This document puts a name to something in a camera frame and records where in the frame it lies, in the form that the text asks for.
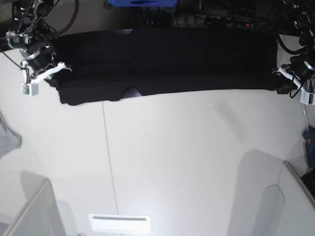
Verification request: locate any grey cloth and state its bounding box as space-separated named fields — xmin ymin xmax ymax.
xmin=0 ymin=113 xmax=22 ymax=157

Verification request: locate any black T-shirt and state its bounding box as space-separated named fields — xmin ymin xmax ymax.
xmin=53 ymin=28 xmax=289 ymax=106

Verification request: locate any blue glue gun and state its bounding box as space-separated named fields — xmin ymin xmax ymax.
xmin=303 ymin=126 xmax=315 ymax=168

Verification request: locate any blue box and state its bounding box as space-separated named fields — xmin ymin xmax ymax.
xmin=108 ymin=0 xmax=177 ymax=7

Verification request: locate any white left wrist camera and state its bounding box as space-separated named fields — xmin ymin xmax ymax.
xmin=300 ymin=89 xmax=315 ymax=105

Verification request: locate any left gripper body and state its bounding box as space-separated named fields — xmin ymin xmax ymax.
xmin=277 ymin=55 xmax=315 ymax=90

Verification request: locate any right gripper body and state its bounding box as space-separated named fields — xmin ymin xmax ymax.
xmin=21 ymin=45 xmax=61 ymax=83

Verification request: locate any black keyboard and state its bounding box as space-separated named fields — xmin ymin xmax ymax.
xmin=302 ymin=170 xmax=315 ymax=198

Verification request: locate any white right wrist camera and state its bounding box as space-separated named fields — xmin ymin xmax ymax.
xmin=21 ymin=83 xmax=39 ymax=96

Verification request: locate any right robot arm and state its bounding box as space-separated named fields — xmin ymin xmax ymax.
xmin=1 ymin=0 xmax=79 ymax=96

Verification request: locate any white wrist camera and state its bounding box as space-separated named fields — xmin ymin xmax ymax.
xmin=300 ymin=89 xmax=315 ymax=105
xmin=21 ymin=83 xmax=39 ymax=96

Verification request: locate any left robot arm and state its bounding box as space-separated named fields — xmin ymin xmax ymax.
xmin=271 ymin=0 xmax=315 ymax=98

